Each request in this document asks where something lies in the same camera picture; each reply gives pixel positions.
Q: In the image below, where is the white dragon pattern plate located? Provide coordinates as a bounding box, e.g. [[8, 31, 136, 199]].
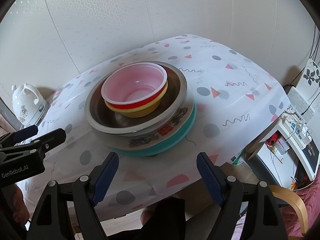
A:
[[105, 84, 194, 151]]

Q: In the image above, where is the yellow plastic bowl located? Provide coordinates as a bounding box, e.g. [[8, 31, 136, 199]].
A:
[[104, 82, 168, 118]]

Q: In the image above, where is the red pink plastic bowl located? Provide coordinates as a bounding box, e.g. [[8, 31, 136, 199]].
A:
[[101, 62, 167, 105]]

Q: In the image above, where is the teal round plate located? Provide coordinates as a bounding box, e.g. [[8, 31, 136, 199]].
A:
[[109, 104, 196, 157]]

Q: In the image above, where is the white flower pattern cabinet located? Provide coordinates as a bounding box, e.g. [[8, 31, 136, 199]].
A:
[[296, 59, 319, 113]]

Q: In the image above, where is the stainless steel bowl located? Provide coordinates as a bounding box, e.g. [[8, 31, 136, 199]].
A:
[[85, 61, 187, 137]]

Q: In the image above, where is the white ceramic electric kettle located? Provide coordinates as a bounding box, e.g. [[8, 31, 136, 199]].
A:
[[11, 83, 49, 127]]

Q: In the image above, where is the white patterned tablecloth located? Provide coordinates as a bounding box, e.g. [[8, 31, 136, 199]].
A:
[[18, 34, 290, 220]]

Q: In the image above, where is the light wooden chair armrest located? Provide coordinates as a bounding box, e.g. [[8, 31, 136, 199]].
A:
[[269, 185, 309, 236]]

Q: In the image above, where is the white router box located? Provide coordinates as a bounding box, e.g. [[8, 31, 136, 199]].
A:
[[287, 87, 315, 123]]

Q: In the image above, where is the black white book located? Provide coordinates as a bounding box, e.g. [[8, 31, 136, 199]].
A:
[[276, 120, 318, 181]]

